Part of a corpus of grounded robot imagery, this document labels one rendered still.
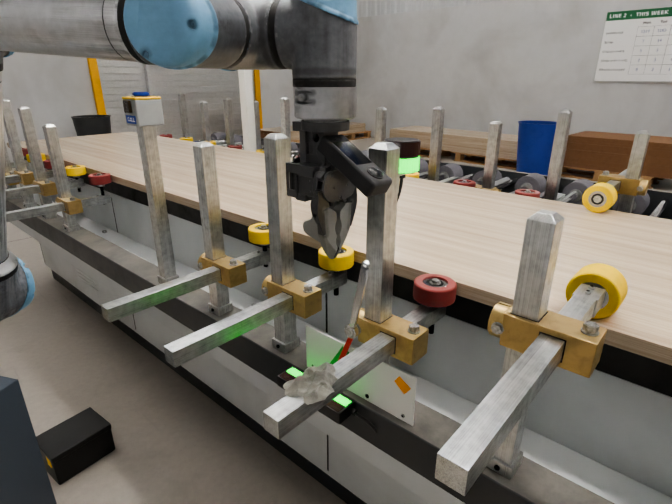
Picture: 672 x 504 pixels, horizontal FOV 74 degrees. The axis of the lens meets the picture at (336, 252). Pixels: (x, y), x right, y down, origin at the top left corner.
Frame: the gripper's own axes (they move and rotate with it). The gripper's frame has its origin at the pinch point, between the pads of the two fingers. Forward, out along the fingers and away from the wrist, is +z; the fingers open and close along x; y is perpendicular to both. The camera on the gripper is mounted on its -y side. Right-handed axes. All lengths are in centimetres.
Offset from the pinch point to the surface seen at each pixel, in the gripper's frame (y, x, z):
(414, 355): -12.0, -6.1, 17.1
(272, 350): 23.0, -4.6, 30.8
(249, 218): 54, -24, 11
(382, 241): -4.6, -6.1, -1.2
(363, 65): 601, -766, -48
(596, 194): -16, -94, 6
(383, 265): -4.8, -6.4, 3.0
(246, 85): 153, -103, -22
